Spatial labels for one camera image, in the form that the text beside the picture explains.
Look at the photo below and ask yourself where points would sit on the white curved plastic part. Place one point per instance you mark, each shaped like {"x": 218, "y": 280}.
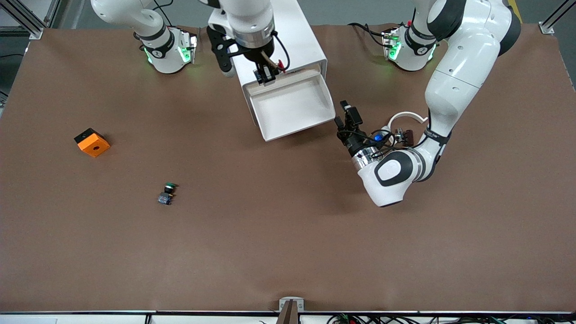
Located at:
{"x": 407, "y": 114}

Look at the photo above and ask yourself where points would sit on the beige-fronted white drawer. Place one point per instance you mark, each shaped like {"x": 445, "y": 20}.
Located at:
{"x": 292, "y": 105}

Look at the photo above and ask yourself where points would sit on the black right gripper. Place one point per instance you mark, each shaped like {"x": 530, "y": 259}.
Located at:
{"x": 258, "y": 55}

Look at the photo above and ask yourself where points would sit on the aluminium frame post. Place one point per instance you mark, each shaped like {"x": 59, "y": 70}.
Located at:
{"x": 31, "y": 22}
{"x": 550, "y": 28}

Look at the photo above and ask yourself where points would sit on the green push button switch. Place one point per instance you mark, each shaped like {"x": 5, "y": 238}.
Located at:
{"x": 165, "y": 198}

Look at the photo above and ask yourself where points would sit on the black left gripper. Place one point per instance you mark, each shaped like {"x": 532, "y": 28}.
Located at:
{"x": 353, "y": 142}

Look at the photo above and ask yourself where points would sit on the dark brown connector block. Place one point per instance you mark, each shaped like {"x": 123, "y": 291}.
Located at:
{"x": 408, "y": 136}

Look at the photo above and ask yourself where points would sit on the orange box with hole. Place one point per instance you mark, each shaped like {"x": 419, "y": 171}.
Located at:
{"x": 94, "y": 146}

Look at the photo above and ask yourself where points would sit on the grey metal edge bracket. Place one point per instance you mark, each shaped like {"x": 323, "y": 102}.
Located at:
{"x": 291, "y": 310}

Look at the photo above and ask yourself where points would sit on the red push button switch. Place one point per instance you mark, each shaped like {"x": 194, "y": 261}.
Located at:
{"x": 281, "y": 66}

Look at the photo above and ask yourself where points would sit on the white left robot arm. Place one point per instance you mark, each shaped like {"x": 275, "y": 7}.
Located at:
{"x": 459, "y": 67}

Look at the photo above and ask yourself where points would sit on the brown table mat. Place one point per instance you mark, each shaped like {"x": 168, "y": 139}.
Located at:
{"x": 288, "y": 225}

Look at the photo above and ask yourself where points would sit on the white drawer cabinet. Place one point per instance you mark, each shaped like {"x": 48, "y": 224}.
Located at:
{"x": 301, "y": 36}

